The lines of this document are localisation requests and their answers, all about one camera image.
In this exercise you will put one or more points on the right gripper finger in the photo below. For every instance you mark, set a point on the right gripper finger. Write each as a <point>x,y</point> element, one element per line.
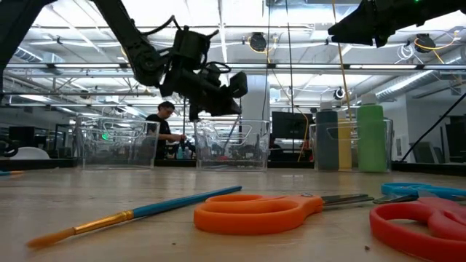
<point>358,18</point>
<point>371,32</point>

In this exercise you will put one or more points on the clear plastic bin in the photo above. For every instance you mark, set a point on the clear plastic bin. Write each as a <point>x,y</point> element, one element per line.
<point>116,153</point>
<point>389,153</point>
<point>233,160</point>

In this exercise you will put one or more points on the dark grey paint bottle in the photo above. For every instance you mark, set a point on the dark grey paint bottle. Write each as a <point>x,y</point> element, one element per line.
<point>325,145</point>

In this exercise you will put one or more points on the green paint bottle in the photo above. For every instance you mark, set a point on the green paint bottle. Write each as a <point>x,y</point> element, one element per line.
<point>371,138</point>

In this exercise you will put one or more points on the yellow paint bottle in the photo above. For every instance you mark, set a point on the yellow paint bottle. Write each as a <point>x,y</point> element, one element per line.
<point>345,145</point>

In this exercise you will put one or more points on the blue scissors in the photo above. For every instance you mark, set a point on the blue scissors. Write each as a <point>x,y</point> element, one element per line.
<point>448,192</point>

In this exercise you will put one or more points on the red scissors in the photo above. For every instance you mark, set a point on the red scissors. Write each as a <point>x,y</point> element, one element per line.
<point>448,214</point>

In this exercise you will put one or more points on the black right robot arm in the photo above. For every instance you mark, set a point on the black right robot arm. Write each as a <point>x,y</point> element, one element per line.
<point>440,9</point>

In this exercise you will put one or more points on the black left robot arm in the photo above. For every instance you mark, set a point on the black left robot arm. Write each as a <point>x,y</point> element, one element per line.
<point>138,54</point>

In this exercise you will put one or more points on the person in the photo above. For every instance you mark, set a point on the person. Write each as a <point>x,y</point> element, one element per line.
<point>160,127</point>

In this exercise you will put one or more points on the black background monitor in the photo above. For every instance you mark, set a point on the black background monitor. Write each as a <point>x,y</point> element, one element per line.
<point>291,127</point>

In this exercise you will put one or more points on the orange scissors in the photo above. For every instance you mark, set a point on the orange scissors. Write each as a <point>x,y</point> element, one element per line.
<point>313,205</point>

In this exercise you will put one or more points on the grey office chair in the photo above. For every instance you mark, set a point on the grey office chair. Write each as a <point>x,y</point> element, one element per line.
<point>424,153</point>

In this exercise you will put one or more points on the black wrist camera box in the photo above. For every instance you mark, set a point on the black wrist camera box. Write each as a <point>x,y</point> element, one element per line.
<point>238,84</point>

